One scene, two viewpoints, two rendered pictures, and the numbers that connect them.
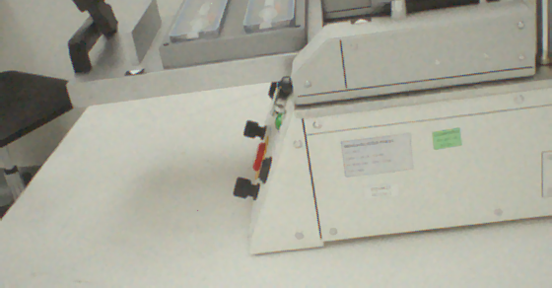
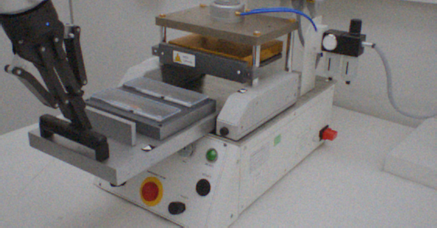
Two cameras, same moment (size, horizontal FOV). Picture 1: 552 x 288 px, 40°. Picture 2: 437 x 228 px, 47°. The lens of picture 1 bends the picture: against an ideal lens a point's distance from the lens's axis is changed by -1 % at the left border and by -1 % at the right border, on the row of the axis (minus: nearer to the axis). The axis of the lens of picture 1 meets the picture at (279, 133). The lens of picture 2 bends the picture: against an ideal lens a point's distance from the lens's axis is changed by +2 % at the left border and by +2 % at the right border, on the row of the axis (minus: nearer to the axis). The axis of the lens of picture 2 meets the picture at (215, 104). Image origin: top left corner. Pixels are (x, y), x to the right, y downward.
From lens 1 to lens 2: 83 cm
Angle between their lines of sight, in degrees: 55
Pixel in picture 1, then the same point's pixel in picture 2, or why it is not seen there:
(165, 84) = (165, 151)
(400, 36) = (268, 94)
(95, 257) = not seen: outside the picture
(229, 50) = (188, 121)
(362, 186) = (253, 176)
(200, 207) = not seen: outside the picture
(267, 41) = (203, 112)
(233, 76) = (193, 135)
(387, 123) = (264, 139)
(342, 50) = (253, 106)
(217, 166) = (101, 213)
